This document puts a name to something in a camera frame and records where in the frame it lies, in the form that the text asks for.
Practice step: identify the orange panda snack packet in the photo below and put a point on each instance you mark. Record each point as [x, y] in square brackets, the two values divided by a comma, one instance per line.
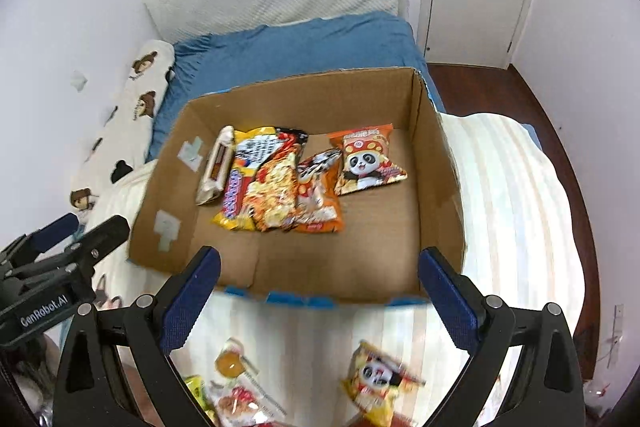
[365, 162]

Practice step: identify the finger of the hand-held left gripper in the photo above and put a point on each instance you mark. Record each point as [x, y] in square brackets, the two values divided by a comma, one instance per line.
[102, 237]
[55, 229]

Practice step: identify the orange lollipop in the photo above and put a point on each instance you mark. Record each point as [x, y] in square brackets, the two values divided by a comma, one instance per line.
[229, 363]

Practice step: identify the cat print cushion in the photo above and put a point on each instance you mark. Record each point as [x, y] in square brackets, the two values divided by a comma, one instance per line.
[102, 294]

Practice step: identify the orange striped snack packet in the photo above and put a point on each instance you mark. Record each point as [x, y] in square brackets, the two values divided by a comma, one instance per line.
[316, 202]

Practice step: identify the beige snack bar packet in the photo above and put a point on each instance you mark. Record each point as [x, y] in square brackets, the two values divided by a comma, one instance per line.
[215, 167]

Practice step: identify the orange noodle snack packet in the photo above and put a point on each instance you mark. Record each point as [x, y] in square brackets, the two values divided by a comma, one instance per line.
[272, 187]

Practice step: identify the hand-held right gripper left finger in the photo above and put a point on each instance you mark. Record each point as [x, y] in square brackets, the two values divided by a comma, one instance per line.
[192, 302]

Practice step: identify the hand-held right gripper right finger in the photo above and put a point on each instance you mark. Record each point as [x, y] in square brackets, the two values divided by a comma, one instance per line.
[447, 302]

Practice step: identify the blue bedsheet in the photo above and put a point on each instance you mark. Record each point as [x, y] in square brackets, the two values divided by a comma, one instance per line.
[300, 47]

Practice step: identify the cardboard box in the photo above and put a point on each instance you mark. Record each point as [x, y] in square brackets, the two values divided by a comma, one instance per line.
[325, 257]

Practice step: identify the yellow panda snack packet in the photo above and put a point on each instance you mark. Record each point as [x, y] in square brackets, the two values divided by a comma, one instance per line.
[375, 377]

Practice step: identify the clear bag of sweets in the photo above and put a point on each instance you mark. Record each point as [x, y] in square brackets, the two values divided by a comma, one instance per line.
[235, 407]

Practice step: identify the yellow green snack packet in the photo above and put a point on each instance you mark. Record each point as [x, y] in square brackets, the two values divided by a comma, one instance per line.
[196, 389]

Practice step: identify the white bear print pillow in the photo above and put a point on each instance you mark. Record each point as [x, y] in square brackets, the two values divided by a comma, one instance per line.
[135, 107]

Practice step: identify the cream striped blanket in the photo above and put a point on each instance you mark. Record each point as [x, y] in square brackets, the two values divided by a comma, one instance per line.
[500, 207]

